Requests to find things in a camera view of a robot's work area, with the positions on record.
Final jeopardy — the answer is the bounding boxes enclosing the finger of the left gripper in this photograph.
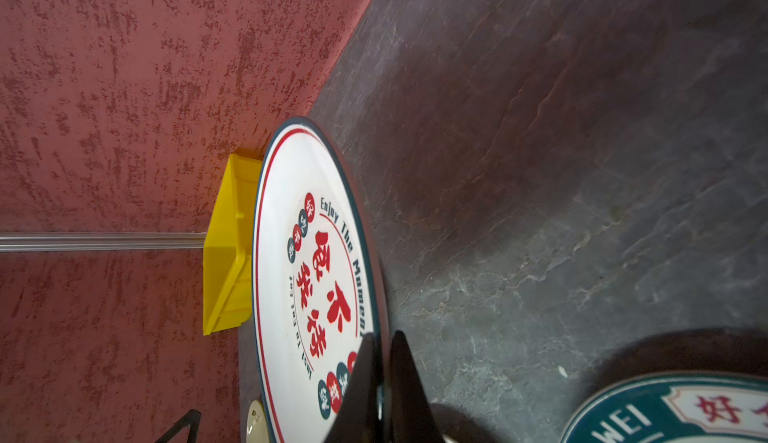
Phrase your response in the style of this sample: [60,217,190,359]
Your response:
[155,409,202,443]

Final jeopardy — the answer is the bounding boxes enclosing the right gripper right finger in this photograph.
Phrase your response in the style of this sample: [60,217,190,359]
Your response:
[389,331,445,443]

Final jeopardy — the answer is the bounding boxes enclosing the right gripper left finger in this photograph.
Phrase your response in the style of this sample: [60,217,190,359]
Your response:
[325,333,382,443]

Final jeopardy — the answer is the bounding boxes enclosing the white plate red characters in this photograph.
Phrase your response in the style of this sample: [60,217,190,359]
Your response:
[252,117,387,442]

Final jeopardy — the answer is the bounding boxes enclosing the white plate green lettered rim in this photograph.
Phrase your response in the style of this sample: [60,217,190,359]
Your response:
[560,371,767,443]

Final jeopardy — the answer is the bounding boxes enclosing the yellow plastic bin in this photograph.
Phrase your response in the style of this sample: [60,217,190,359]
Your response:
[202,154,262,335]

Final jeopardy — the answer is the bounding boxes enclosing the cream beige plate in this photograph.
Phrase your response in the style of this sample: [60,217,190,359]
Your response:
[245,400,271,443]

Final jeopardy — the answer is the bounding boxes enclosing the left aluminium corner post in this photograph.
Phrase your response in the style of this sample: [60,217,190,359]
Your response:
[1,232,206,253]

